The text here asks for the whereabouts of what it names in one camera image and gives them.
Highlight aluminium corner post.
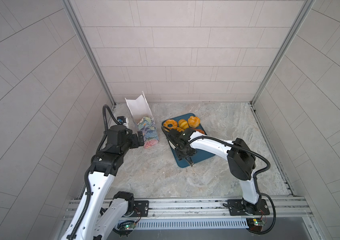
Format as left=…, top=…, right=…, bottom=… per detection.
left=61, top=0, right=116, bottom=107
left=250, top=0, right=315, bottom=106

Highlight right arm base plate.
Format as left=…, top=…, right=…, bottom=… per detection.
left=226, top=199, right=270, bottom=216

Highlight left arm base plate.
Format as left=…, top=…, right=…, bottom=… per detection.
left=123, top=201, right=150, bottom=218

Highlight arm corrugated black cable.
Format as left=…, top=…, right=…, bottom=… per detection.
left=67, top=104, right=120, bottom=240
left=161, top=125, right=277, bottom=235

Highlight dark teal plastic tray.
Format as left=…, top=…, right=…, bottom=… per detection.
left=168, top=113, right=214, bottom=168

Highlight aluminium corner post left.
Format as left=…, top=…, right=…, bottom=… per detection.
left=61, top=0, right=116, bottom=107

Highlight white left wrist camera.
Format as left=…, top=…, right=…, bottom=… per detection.
left=117, top=116, right=129, bottom=128

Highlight left green circuit board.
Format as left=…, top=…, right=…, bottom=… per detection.
left=118, top=221, right=137, bottom=231

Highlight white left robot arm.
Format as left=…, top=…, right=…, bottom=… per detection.
left=62, top=125, right=145, bottom=240

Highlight round knotted fake bun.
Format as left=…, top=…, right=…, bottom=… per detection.
left=187, top=116, right=200, bottom=128

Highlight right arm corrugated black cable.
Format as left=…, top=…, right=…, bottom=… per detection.
left=161, top=125, right=277, bottom=235

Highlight green circuit board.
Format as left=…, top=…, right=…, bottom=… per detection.
left=118, top=221, right=137, bottom=231
left=246, top=218, right=267, bottom=233

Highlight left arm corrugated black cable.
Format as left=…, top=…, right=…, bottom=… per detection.
left=67, top=104, right=120, bottom=240

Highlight aluminium corner post right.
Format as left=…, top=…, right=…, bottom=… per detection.
left=250, top=0, right=315, bottom=106

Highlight right green circuit board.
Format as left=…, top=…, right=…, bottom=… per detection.
left=246, top=218, right=267, bottom=233

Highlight reddish brown fake croissant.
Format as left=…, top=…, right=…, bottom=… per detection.
left=194, top=129, right=206, bottom=135

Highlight floral paper bag white handles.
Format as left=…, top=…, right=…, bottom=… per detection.
left=125, top=92, right=160, bottom=149

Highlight fake ring donut bread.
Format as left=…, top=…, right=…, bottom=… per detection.
left=163, top=119, right=178, bottom=129

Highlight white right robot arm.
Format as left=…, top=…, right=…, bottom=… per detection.
left=162, top=127, right=261, bottom=215

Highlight small striped fake bun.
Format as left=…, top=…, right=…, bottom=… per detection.
left=178, top=119, right=189, bottom=130

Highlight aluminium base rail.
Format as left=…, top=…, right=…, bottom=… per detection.
left=63, top=196, right=313, bottom=231

